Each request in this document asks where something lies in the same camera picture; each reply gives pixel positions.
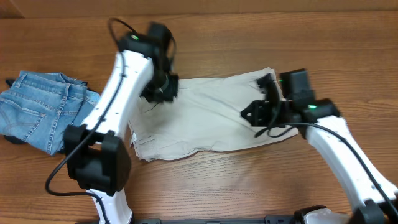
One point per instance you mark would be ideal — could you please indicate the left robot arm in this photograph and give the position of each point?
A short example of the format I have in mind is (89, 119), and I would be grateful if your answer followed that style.
(95, 154)

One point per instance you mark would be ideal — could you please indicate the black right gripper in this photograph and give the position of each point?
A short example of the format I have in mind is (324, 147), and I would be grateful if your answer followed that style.
(270, 101)

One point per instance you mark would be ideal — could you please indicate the beige khaki shorts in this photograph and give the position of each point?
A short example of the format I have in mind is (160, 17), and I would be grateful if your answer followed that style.
(205, 116)

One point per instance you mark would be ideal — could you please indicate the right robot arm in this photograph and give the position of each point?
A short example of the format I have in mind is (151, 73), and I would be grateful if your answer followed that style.
(372, 197)

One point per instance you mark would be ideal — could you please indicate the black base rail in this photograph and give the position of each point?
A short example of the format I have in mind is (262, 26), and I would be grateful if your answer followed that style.
(268, 219)

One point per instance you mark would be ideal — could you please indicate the blue denim jeans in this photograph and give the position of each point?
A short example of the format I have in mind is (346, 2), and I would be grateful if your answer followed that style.
(40, 109)

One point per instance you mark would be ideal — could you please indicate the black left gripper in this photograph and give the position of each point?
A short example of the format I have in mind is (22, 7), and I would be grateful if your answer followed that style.
(169, 94)

